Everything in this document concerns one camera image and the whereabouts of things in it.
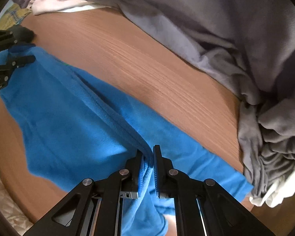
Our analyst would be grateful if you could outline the grey bed sheet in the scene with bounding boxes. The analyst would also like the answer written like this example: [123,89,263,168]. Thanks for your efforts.
[90,0,295,197]

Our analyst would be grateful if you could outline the white mattress cloth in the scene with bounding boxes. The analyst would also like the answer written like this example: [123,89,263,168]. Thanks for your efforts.
[249,167,295,208]

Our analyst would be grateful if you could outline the beige quilted fabric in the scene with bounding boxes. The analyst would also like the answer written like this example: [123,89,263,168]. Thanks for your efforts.
[0,179,33,235]

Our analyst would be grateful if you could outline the yellow plaid blanket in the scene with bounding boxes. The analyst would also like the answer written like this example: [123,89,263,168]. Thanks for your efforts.
[0,3,32,30]

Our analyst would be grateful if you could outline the blue fleece pants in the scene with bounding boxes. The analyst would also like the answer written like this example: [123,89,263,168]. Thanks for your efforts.
[0,45,252,235]

